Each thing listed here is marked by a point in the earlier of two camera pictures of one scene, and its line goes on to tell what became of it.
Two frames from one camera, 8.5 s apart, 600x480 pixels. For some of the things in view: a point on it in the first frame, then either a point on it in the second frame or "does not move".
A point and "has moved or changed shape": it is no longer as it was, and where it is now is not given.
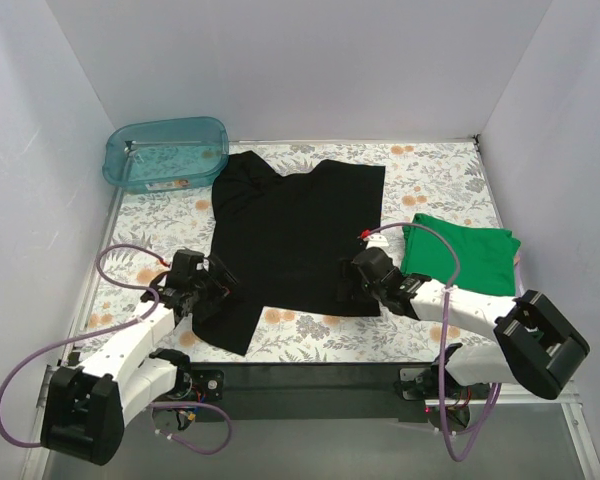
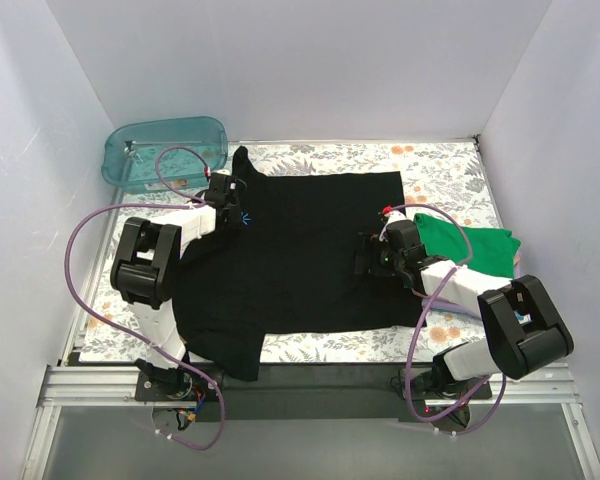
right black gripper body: x=350 y=279 → x=362 y=255
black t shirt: x=286 y=237 has moved or changed shape
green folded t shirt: x=487 y=257 does not move
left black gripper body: x=216 y=282 → x=232 y=206
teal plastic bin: x=166 y=155 does not move
